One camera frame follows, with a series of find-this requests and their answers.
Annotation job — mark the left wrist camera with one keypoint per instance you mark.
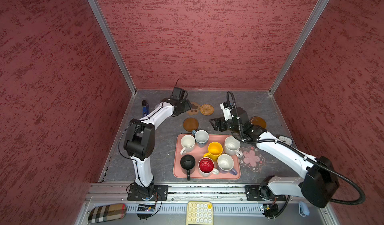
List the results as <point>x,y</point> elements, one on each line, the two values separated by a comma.
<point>179,94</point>

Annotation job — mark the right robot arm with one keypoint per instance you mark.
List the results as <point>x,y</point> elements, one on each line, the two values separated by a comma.
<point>316,180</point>

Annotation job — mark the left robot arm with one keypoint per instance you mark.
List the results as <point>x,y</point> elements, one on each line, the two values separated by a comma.
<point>139,140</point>

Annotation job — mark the red interior white mug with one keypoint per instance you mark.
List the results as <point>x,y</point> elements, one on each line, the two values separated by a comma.
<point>207,167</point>

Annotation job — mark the yellow mug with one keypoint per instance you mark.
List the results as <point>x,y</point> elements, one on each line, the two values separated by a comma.
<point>215,149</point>

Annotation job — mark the plaid glasses case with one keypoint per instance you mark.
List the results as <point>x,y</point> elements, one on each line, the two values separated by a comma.
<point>107,213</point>

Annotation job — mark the glossy amber round coaster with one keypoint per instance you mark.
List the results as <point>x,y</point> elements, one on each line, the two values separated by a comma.
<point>258,121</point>

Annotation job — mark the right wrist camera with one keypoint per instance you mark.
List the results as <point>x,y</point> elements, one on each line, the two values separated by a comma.
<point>226,107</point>

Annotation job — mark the yellow calculator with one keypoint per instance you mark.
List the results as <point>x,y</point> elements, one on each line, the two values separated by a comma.
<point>199,213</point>

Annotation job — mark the blue lighter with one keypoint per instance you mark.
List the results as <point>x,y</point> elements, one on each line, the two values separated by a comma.
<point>146,109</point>

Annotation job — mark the light blue small device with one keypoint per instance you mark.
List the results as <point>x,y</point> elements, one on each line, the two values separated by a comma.
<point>303,209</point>

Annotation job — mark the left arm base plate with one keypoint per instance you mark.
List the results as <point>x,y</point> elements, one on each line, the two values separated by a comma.
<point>160,192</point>

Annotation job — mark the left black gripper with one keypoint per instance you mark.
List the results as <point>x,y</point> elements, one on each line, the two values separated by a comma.
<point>187,106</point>

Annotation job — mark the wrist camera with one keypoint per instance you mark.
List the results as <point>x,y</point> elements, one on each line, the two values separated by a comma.
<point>226,107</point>
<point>179,94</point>

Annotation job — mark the light blue patterned mug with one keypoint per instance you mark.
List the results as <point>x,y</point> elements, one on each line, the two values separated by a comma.
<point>201,137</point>

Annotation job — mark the small green alarm clock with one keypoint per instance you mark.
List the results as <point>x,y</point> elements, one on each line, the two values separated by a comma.
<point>286,140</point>

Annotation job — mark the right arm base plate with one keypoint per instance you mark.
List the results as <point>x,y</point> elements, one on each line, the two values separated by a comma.
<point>253,193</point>

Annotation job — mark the brown paw print coaster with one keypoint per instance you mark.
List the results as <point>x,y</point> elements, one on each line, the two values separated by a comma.
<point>195,109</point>

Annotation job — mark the white mug back right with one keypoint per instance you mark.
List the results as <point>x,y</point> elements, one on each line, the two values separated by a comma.
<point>232,147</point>

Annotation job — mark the pink flower coaster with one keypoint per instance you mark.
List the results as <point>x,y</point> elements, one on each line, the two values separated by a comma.
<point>252,159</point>

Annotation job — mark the white mug purple handle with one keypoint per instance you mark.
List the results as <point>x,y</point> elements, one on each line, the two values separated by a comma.
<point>226,164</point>

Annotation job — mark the dark brown round coaster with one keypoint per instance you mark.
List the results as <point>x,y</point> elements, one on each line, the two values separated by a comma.
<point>190,124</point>

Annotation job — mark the aluminium front rail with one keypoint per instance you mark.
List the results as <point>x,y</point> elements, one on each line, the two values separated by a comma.
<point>178,192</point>

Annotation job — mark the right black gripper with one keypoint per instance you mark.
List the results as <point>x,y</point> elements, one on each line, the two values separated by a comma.
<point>217,120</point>

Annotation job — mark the pink plastic tray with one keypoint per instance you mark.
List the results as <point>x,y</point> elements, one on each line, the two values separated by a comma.
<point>198,153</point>

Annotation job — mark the white mug back left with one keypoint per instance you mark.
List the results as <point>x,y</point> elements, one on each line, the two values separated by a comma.
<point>188,144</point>

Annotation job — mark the woven tan round coaster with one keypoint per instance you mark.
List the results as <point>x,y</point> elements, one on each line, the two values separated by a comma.
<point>207,109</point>

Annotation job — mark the black mug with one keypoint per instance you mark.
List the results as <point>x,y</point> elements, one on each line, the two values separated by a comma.
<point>188,165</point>

